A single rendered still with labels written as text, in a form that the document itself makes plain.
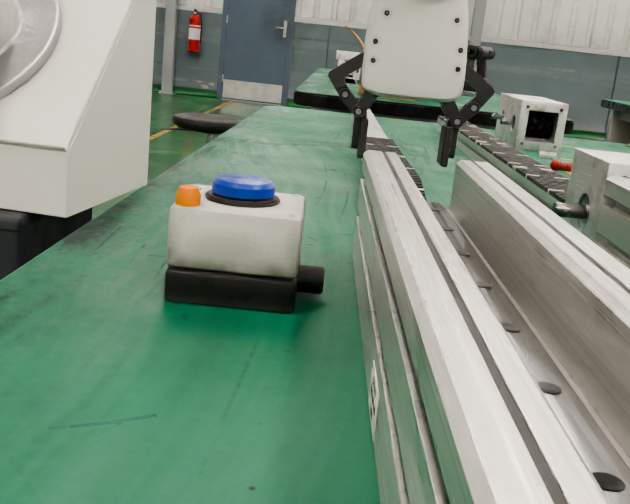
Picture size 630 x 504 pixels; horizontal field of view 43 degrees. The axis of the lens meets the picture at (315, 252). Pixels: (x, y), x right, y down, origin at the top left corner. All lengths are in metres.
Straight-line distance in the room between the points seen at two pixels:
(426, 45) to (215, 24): 10.95
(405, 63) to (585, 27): 11.19
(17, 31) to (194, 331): 0.40
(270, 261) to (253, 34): 11.16
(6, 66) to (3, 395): 0.42
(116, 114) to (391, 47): 0.27
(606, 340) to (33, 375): 0.25
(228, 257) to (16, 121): 0.29
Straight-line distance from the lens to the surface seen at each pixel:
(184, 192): 0.48
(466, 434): 0.18
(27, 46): 0.75
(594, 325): 0.32
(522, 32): 11.78
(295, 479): 0.32
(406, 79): 0.80
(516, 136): 1.61
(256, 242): 0.48
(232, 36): 11.66
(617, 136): 5.22
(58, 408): 0.37
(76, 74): 0.73
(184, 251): 0.49
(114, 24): 0.76
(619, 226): 0.63
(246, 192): 0.49
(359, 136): 0.81
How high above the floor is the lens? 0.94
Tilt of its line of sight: 15 degrees down
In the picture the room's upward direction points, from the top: 6 degrees clockwise
